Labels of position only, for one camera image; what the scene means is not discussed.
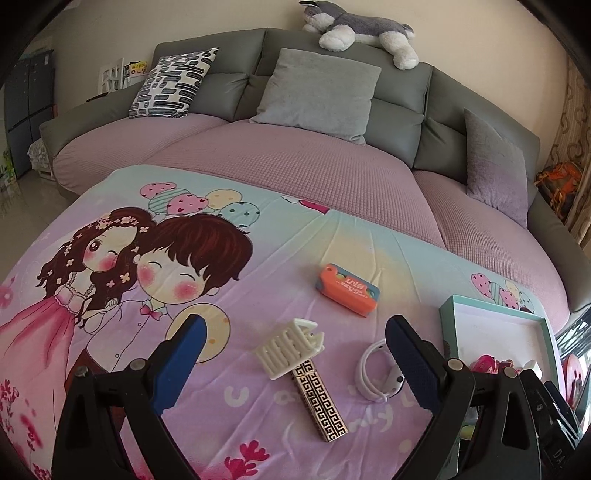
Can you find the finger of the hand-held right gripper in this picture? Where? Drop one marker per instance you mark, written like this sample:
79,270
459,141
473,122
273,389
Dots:
549,401

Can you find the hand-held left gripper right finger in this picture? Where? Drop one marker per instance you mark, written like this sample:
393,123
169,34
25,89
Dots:
415,364

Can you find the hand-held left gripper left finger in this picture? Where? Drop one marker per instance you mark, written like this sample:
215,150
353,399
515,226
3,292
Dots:
180,360

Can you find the white wristband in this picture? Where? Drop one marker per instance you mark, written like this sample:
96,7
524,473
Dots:
364,369

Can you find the shallow teal cardboard box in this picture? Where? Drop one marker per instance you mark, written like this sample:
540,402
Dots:
489,332

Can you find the white hair claw clip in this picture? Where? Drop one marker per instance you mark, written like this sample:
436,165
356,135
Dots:
281,350

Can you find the black gold patterned bar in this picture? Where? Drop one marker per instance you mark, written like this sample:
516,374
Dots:
321,406

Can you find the pink plastic toy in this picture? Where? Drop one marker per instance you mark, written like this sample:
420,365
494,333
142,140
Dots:
485,362

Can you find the small orange box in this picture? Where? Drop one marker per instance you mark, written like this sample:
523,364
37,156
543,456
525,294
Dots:
346,288

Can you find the printed cartoon blanket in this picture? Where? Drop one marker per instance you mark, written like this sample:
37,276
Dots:
277,258

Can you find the purple pillow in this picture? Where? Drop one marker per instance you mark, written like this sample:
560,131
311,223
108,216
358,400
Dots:
496,170

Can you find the orange backpack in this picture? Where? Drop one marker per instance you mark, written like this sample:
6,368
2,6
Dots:
558,182

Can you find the pink sofa seat cover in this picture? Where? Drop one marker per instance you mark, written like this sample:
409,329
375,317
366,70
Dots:
300,161

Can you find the white storage basket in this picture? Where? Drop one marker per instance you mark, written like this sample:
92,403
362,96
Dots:
39,157

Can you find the green printed box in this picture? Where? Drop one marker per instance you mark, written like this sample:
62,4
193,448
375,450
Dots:
7,166

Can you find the patterned beige curtain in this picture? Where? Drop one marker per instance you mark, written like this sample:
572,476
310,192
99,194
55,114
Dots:
575,129

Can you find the grey sofa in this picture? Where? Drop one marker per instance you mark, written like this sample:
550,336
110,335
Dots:
221,87

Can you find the black white patterned pillow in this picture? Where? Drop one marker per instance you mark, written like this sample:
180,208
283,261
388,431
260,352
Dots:
171,83

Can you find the grey pillow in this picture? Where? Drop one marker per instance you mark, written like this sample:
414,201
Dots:
318,92

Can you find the grey blue cabinet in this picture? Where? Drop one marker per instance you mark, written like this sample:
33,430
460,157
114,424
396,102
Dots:
27,101

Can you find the grey white plush dog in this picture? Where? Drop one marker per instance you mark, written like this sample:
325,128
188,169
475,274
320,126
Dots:
364,25

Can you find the white folding frame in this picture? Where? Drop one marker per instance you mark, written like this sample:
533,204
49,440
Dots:
111,76

